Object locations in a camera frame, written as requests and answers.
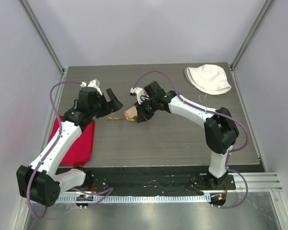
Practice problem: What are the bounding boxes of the aluminium front rail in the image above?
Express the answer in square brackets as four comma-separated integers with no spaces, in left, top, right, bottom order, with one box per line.
[242,172,283,192]

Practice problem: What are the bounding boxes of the white bucket hat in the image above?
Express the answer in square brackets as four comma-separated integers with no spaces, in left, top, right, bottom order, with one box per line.
[184,64,231,95]

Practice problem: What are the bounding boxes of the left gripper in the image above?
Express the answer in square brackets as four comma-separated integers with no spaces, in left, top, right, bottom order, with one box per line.
[90,89,122,118]

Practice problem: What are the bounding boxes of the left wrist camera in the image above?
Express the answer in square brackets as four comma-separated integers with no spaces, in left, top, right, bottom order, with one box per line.
[80,79,103,95]

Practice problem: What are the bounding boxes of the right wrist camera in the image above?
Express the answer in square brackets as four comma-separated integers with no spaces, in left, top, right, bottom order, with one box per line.
[130,87,146,104]

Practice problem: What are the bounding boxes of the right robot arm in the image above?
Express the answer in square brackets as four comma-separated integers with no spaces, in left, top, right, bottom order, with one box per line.
[130,81,239,189]

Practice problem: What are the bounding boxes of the gold fork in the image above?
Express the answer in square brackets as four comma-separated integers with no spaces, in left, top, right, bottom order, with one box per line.
[105,116,137,122]

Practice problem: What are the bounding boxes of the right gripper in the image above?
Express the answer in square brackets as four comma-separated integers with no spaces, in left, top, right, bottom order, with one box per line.
[134,98,158,123]

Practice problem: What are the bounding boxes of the peach cloth napkin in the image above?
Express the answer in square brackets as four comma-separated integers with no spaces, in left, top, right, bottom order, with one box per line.
[124,106,137,122]

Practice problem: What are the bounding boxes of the right aluminium frame post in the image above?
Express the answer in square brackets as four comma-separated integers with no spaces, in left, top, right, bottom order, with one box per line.
[230,0,275,71]

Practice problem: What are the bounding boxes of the aluminium frame post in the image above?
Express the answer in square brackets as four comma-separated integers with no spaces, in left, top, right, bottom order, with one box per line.
[18,0,65,74]
[230,0,275,71]

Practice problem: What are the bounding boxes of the white slotted cable duct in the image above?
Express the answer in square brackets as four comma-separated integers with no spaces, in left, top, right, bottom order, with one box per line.
[55,193,211,204]

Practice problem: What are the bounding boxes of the left aluminium frame post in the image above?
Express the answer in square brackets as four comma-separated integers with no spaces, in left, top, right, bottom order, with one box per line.
[18,0,65,74]

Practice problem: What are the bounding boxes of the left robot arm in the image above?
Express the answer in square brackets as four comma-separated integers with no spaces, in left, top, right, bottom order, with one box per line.
[16,87,123,207]

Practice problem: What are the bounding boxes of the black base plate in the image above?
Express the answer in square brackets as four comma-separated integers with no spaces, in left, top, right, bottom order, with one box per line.
[55,165,237,195]

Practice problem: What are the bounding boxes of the red folded cloth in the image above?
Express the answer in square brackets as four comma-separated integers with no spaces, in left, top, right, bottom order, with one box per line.
[60,120,95,166]

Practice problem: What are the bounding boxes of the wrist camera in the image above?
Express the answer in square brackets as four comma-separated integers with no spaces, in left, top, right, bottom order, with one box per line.
[80,79,103,95]
[130,87,146,104]

